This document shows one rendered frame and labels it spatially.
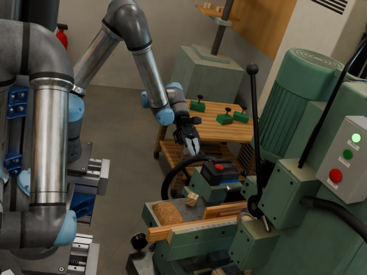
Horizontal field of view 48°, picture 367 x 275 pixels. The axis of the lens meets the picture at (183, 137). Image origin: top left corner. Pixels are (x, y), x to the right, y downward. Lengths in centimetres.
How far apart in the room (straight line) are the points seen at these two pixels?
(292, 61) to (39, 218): 73
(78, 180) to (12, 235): 84
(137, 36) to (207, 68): 207
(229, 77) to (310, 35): 99
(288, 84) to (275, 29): 259
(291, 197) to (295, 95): 29
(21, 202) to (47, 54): 41
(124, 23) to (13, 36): 64
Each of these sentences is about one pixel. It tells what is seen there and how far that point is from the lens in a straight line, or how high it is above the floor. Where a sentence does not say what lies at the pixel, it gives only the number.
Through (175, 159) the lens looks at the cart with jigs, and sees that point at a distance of 305.
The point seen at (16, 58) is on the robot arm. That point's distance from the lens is 94.
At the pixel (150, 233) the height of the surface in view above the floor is 94.
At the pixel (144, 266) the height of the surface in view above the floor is 62.
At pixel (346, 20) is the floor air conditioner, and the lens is 271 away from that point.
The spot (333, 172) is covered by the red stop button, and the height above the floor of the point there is 137.
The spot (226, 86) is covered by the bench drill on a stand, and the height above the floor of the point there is 54.
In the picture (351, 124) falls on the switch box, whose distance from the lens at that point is 91.
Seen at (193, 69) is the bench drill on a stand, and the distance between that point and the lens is 349.
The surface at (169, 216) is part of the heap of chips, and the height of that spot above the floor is 92.
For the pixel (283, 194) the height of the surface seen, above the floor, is 124.
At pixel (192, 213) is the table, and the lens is 140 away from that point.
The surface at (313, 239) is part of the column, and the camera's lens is 109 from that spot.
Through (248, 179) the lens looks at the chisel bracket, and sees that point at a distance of 136.
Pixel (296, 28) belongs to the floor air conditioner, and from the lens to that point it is 304.
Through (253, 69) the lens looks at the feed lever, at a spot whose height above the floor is 143.
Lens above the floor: 175
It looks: 28 degrees down
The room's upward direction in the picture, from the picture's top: 17 degrees clockwise
